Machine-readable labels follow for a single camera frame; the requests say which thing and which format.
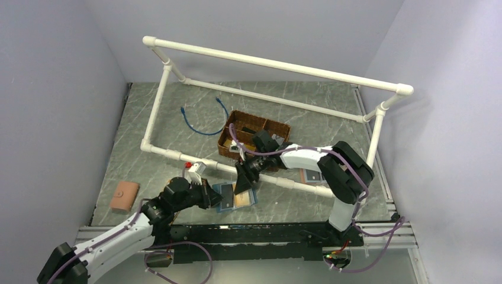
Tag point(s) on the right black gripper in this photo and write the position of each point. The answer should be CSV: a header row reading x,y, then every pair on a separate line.
x,y
244,178

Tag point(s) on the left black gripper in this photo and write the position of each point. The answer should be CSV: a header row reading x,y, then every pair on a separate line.
x,y
211,197

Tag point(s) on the gold credit card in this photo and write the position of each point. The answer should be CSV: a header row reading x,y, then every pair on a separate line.
x,y
244,199

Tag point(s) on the black credit card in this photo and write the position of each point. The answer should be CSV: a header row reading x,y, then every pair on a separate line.
x,y
248,130

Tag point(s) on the grey credit card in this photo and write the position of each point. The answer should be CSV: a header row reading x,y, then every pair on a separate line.
x,y
227,202

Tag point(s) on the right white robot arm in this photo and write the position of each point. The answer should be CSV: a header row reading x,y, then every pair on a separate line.
x,y
347,175

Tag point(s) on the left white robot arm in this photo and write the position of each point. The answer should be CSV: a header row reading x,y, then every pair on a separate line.
x,y
148,227

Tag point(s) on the grey cards in basket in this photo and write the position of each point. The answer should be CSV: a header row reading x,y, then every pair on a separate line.
x,y
280,140

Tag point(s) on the brown wicker divided basket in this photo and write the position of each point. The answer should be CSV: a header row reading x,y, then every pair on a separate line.
x,y
246,125

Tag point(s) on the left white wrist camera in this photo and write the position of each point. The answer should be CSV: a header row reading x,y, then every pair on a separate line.
x,y
192,172

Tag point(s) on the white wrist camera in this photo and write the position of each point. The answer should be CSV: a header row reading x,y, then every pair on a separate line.
x,y
236,147
192,172

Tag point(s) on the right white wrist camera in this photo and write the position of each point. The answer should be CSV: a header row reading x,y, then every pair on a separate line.
x,y
236,147

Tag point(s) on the white PVC pipe frame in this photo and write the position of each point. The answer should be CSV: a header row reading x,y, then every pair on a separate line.
x,y
400,91

